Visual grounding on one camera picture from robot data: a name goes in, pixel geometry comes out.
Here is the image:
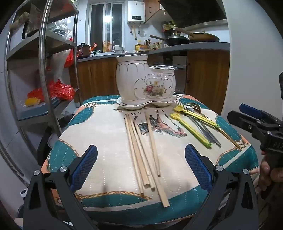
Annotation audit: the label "row of sauce bottles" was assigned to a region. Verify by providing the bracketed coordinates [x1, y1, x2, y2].
[144, 39, 163, 50]

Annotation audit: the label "printed teal tablecloth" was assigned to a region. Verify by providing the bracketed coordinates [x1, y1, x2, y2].
[45, 95, 259, 219]

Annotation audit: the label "clear plastic bag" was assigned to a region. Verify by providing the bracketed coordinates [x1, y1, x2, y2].
[47, 19, 73, 40]

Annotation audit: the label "white water heater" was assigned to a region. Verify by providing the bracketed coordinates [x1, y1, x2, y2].
[127, 1, 146, 24]

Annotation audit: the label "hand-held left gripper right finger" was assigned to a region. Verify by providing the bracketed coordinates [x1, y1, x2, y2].
[184, 143, 259, 230]

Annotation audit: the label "metal shelf rack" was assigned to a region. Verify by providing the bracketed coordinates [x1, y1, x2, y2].
[0, 0, 81, 186]

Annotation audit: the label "person's right hand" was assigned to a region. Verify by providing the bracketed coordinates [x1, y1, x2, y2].
[258, 151, 283, 191]

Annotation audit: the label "steel sink faucet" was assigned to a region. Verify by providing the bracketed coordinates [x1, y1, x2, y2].
[113, 39, 125, 53]

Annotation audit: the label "wooden base cabinets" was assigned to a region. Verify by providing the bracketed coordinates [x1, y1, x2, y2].
[68, 50, 230, 115]

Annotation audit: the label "large red plastic bag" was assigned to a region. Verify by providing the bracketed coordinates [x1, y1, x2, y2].
[49, 80, 76, 101]

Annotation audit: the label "white ceramic saucer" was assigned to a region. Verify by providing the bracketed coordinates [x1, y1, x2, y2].
[116, 96, 177, 111]

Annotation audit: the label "yellow plastic item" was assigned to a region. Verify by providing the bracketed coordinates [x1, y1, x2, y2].
[25, 97, 41, 107]

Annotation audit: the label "packets on wall shelf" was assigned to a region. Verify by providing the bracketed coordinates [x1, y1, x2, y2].
[162, 22, 177, 31]

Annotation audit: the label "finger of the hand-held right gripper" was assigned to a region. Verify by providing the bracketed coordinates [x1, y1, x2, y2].
[227, 111, 279, 140]
[239, 103, 283, 128]

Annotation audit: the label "grey kitchen countertop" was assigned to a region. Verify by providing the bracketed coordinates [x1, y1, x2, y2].
[77, 42, 230, 62]

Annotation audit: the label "black range hood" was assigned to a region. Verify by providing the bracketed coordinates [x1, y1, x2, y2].
[159, 0, 228, 30]

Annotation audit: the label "hanging red plastic bag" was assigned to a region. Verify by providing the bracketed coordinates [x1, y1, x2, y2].
[65, 49, 75, 68]

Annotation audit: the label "yellow plastic spoon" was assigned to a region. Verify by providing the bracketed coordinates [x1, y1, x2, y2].
[170, 113, 212, 148]
[174, 105, 220, 129]

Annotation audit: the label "built-in steel oven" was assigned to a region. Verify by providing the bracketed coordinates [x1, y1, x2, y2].
[152, 55, 188, 93]

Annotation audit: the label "silver metal spoon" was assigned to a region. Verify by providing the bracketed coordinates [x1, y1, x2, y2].
[185, 106, 221, 146]

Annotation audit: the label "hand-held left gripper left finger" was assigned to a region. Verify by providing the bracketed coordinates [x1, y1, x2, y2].
[23, 144, 99, 230]

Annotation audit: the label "white floral ceramic utensil holder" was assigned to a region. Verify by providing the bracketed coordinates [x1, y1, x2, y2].
[116, 55, 177, 102]

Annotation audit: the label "kitchen window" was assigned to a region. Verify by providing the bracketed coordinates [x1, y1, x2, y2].
[88, 2, 125, 52]

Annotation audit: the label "wooden wall cabinets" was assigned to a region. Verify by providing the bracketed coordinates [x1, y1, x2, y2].
[144, 0, 168, 24]

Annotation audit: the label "black wok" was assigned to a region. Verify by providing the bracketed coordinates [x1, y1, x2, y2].
[150, 34, 191, 47]

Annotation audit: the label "dark red rice cooker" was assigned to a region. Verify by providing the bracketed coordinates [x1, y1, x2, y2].
[76, 42, 91, 58]

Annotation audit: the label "brown frying pan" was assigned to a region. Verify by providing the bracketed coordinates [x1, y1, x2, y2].
[175, 27, 220, 43]

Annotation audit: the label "gold metal fork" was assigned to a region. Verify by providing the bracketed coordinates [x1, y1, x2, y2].
[176, 100, 242, 149]

